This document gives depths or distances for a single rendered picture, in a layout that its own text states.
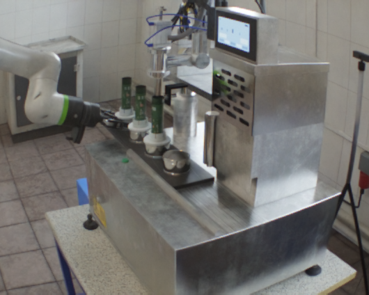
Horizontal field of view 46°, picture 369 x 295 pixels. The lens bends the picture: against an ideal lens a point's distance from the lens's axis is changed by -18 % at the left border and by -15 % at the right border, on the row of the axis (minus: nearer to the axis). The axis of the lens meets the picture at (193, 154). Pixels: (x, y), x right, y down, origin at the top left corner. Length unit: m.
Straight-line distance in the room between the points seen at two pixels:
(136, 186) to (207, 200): 0.18
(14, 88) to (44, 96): 2.74
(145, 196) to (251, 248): 0.28
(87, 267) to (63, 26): 3.66
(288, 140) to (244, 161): 0.11
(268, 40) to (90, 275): 0.79
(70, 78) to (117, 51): 0.99
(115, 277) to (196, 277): 0.34
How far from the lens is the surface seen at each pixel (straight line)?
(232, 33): 1.05
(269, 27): 1.00
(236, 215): 1.11
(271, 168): 1.12
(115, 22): 4.97
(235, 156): 1.12
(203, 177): 1.23
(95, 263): 1.39
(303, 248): 1.25
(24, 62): 1.39
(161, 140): 1.32
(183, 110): 1.46
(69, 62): 4.16
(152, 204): 1.14
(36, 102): 1.37
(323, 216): 1.24
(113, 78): 5.10
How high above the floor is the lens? 1.59
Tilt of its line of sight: 24 degrees down
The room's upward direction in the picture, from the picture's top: 2 degrees clockwise
